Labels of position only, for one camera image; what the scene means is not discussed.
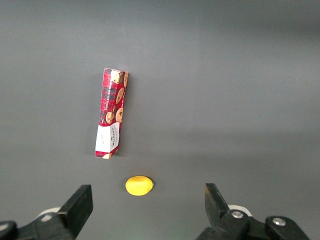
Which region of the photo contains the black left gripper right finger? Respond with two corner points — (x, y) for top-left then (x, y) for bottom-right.
(195, 182), (311, 240)

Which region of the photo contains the yellow lemon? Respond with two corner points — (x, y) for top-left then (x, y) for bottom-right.
(124, 175), (155, 197)

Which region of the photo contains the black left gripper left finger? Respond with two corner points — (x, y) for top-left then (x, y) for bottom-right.
(0, 184), (94, 240)

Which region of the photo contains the red tartan cookie box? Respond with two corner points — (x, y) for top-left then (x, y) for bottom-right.
(94, 67), (130, 160)

